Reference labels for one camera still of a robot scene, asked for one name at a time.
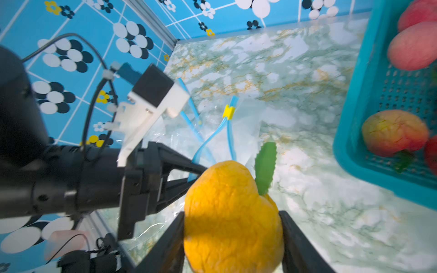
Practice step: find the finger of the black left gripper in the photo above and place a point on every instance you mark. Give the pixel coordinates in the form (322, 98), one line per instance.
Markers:
(171, 191)
(170, 160)

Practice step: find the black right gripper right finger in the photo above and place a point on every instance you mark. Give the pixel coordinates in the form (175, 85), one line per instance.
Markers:
(300, 255)

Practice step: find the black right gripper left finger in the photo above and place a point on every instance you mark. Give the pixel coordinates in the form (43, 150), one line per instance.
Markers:
(167, 256)

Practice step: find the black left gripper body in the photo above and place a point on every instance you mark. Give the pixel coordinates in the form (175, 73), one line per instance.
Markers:
(141, 181)

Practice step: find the yellow peach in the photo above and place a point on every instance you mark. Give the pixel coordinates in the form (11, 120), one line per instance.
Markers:
(228, 226)

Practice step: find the clear zip-top bag blue zipper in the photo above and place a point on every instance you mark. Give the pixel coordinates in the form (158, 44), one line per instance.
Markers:
(236, 140)

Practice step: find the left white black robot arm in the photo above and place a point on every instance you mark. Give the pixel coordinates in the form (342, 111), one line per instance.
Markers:
(38, 178)

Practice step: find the orange red peach in basket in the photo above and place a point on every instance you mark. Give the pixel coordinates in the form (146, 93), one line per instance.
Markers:
(391, 131)

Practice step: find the pink peach in basket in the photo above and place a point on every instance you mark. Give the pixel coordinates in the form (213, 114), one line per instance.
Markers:
(414, 48)

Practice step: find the teal plastic basket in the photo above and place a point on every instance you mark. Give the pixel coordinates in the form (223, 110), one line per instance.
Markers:
(377, 89)

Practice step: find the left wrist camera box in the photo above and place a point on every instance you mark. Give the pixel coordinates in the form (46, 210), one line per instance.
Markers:
(152, 95)

